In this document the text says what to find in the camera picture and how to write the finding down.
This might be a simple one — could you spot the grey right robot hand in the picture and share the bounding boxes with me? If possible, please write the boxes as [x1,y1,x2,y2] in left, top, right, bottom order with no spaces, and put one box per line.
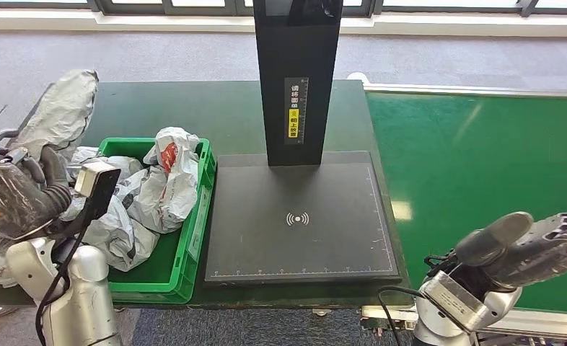
[454,205,567,290]

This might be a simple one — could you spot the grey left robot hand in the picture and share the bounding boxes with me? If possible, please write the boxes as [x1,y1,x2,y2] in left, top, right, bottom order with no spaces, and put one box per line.
[0,128,73,242]

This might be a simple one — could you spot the white parcel bag red logo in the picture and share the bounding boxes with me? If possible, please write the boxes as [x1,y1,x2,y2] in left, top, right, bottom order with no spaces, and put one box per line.
[113,126,202,235]
[59,146,161,273]

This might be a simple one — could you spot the green conveyor belt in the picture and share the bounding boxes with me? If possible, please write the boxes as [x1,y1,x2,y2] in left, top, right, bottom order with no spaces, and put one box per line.
[365,92,567,315]

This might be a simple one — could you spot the green plastic delivery box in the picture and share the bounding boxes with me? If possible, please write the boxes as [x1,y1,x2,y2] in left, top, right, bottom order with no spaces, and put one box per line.
[94,137,218,305]

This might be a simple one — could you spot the black inbound scanner machine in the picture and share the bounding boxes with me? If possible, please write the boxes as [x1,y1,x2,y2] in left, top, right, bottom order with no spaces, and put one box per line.
[203,0,402,286]

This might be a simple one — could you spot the dark green table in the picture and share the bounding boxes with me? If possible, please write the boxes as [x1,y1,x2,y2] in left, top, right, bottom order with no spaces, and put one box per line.
[0,79,414,309]

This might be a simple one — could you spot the white window sill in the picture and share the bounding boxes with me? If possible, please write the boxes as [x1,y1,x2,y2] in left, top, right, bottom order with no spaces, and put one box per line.
[0,6,567,38]

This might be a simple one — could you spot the ruler label with yellow sticker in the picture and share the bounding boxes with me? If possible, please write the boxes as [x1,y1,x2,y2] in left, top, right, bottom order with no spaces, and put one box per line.
[283,77,309,145]

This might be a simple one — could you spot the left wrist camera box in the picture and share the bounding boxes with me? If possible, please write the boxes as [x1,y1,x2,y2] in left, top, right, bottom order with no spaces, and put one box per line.
[49,161,122,237]

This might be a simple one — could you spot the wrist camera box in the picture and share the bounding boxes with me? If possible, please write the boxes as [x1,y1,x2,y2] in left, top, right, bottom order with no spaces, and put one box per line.
[49,161,122,237]
[419,271,491,332]

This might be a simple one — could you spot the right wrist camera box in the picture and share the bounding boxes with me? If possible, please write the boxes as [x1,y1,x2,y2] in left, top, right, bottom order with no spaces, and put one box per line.
[419,271,491,332]

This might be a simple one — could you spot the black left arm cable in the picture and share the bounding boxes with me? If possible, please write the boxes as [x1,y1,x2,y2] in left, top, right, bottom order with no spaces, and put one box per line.
[35,217,93,346]

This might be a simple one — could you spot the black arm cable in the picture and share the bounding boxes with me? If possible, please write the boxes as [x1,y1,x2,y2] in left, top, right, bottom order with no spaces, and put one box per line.
[377,255,457,346]
[35,217,93,346]

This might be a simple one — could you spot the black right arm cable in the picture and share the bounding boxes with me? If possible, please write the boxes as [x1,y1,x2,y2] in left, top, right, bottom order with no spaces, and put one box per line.
[377,255,457,346]

